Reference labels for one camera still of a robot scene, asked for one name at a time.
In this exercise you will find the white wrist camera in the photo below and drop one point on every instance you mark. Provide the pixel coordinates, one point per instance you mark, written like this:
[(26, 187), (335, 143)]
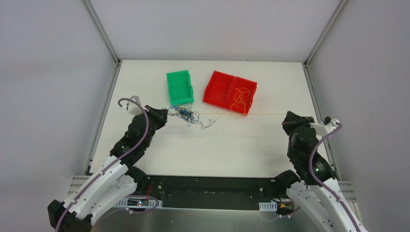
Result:
[(325, 127), (130, 107)]

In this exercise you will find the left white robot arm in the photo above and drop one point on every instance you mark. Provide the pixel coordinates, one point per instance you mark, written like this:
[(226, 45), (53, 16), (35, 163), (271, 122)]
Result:
[(115, 179)]

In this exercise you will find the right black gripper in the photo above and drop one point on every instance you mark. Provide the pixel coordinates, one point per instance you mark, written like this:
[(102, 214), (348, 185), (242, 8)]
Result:
[(297, 120)]

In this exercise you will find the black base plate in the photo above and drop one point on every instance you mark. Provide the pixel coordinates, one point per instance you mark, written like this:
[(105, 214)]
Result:
[(222, 193)]

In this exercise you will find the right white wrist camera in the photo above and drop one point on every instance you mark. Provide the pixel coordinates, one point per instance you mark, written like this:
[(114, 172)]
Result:
[(325, 127)]

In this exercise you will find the aluminium frame rail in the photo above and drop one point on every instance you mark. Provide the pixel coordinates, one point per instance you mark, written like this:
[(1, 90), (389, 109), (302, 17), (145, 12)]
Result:
[(80, 185)]

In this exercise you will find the red plastic double bin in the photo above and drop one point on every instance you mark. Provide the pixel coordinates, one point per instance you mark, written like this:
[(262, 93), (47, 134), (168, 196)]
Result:
[(230, 92)]

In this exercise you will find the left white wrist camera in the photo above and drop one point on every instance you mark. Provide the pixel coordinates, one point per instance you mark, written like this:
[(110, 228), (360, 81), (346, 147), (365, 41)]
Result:
[(130, 107)]

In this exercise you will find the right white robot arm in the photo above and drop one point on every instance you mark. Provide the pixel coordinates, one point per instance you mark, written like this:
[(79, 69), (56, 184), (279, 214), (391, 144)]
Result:
[(313, 184)]

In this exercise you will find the green plastic bin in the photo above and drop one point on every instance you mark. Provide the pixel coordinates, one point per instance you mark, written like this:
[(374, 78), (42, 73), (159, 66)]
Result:
[(179, 87)]

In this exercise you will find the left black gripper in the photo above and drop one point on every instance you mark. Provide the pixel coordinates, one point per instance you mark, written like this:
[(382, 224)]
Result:
[(156, 114)]

